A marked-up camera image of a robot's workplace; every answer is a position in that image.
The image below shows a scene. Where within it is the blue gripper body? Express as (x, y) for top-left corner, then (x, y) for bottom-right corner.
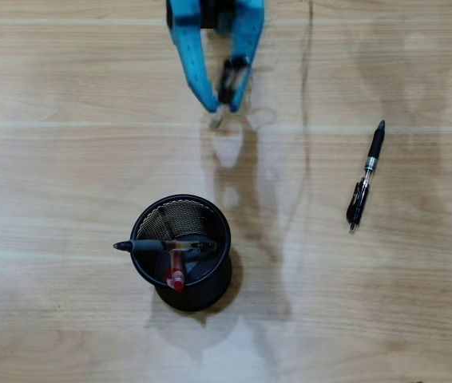
(200, 0), (237, 35)

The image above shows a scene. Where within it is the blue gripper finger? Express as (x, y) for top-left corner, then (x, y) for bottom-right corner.
(166, 0), (221, 113)
(228, 0), (268, 113)

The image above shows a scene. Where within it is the clear stick pen black cap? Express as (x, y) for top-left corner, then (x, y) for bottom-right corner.
(208, 55), (251, 128)

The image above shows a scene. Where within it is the black retractable pen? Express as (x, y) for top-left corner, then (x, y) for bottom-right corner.
(345, 119), (386, 233)

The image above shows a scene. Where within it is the clear pen grey grip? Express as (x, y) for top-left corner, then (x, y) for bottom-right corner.
(113, 238), (218, 255)

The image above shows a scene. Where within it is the red clear retractable pen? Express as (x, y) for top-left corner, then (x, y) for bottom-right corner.
(164, 249), (187, 293)

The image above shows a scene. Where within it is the black mesh pen holder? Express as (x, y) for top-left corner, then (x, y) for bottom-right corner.
(129, 194), (233, 313)

